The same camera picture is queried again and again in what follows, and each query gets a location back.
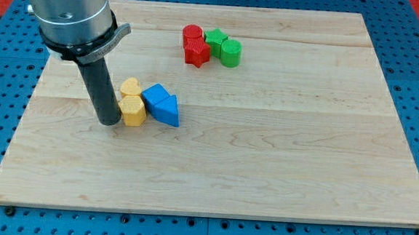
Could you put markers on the black clamp ring mount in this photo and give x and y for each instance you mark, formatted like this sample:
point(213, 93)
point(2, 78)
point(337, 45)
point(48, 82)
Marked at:
point(92, 50)

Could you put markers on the yellow heart block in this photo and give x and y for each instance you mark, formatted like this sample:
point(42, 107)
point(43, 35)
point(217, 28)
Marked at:
point(130, 87)

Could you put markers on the green star block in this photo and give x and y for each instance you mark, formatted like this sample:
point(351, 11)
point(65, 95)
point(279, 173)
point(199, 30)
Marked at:
point(215, 38)

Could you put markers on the red cylinder block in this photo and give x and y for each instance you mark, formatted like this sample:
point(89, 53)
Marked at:
point(191, 32)

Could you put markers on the yellow hexagon block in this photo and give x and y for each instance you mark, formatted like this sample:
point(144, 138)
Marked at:
point(132, 110)

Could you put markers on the blue cube block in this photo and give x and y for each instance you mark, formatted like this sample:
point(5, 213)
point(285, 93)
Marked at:
point(152, 96)

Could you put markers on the green cylinder block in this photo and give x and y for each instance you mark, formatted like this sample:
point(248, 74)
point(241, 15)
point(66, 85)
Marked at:
point(230, 55)

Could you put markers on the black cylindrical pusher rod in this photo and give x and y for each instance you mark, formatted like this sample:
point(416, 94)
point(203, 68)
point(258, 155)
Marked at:
point(101, 92)

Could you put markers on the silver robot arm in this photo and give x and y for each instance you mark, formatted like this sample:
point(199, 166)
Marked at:
point(84, 32)

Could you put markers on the wooden board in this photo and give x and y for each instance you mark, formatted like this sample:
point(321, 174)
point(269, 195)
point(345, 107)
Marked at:
point(304, 129)

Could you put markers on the red star block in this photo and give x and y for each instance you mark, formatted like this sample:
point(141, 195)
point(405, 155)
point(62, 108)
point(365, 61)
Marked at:
point(197, 52)

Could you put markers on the blue triangle block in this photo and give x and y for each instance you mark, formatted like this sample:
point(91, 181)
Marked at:
point(166, 111)

